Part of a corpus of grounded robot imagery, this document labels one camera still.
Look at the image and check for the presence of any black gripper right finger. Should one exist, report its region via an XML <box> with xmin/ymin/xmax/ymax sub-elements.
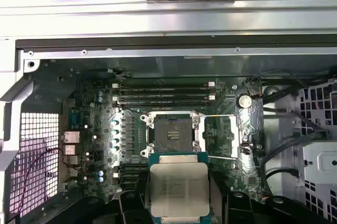
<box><xmin>209</xmin><ymin>170</ymin><xmax>327</xmax><ymax>224</ymax></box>

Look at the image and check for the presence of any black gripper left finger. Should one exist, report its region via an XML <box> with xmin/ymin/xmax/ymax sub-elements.
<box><xmin>39</xmin><ymin>169</ymin><xmax>152</xmax><ymax>224</ymax></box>

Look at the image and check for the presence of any silver topped CPU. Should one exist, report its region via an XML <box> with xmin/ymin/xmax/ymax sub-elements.
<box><xmin>147</xmin><ymin>152</ymin><xmax>211</xmax><ymax>224</ymax></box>

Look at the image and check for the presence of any black expansion slot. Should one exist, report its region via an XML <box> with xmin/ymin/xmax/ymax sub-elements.
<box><xmin>122</xmin><ymin>165</ymin><xmax>150</xmax><ymax>172</ymax></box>

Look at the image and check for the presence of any CPU socket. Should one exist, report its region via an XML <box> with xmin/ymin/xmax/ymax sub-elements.
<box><xmin>139</xmin><ymin>112</ymin><xmax>205</xmax><ymax>159</ymax></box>

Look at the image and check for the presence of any black RAM slot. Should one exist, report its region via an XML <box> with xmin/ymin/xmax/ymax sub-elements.
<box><xmin>112</xmin><ymin>82</ymin><xmax>216</xmax><ymax>89</ymax></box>
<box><xmin>117</xmin><ymin>89</ymin><xmax>213</xmax><ymax>95</ymax></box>
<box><xmin>117</xmin><ymin>100</ymin><xmax>213</xmax><ymax>106</ymax></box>
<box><xmin>112</xmin><ymin>94</ymin><xmax>216</xmax><ymax>100</ymax></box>

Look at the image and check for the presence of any green motherboard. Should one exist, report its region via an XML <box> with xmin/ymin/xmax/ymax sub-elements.
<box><xmin>62</xmin><ymin>75</ymin><xmax>266</xmax><ymax>206</ymax></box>

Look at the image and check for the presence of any internal USB port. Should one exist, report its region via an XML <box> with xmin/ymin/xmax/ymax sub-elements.
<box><xmin>240</xmin><ymin>141</ymin><xmax>254</xmax><ymax>156</ymax></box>

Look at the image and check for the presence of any metal USB port block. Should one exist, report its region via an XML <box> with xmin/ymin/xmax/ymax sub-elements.
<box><xmin>65</xmin><ymin>155</ymin><xmax>79</xmax><ymax>178</ymax></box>
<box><xmin>64</xmin><ymin>144</ymin><xmax>79</xmax><ymax>156</ymax></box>

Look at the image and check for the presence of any metal network port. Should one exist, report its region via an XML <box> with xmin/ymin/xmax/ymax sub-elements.
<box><xmin>63</xmin><ymin>130</ymin><xmax>80</xmax><ymax>144</ymax></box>

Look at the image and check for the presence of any metal drive cage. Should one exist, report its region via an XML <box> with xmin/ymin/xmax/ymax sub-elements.
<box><xmin>297</xmin><ymin>83</ymin><xmax>337</xmax><ymax>224</ymax></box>

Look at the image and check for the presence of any blue port connector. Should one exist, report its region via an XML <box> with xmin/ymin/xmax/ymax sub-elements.
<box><xmin>68</xmin><ymin>111</ymin><xmax>80</xmax><ymax>130</ymax></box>

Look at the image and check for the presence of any silver coin battery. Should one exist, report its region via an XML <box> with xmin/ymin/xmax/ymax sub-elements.
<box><xmin>237</xmin><ymin>95</ymin><xmax>251</xmax><ymax>108</ymax></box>

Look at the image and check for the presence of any grey metal PC case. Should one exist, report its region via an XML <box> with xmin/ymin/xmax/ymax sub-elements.
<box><xmin>0</xmin><ymin>36</ymin><xmax>337</xmax><ymax>224</ymax></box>

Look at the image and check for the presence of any long thin black wire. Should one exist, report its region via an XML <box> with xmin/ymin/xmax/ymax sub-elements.
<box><xmin>263</xmin><ymin>135</ymin><xmax>304</xmax><ymax>182</ymax></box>

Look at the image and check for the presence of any thin red wire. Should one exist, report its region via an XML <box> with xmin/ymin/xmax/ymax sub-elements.
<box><xmin>15</xmin><ymin>147</ymin><xmax>65</xmax><ymax>214</ymax></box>

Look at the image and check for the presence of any thick flat black cable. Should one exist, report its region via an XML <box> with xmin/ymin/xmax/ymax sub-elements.
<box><xmin>291</xmin><ymin>108</ymin><xmax>331</xmax><ymax>140</ymax></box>

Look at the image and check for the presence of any black cable bundle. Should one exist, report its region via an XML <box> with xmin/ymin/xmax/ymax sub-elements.
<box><xmin>263</xmin><ymin>84</ymin><xmax>300</xmax><ymax>105</ymax></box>

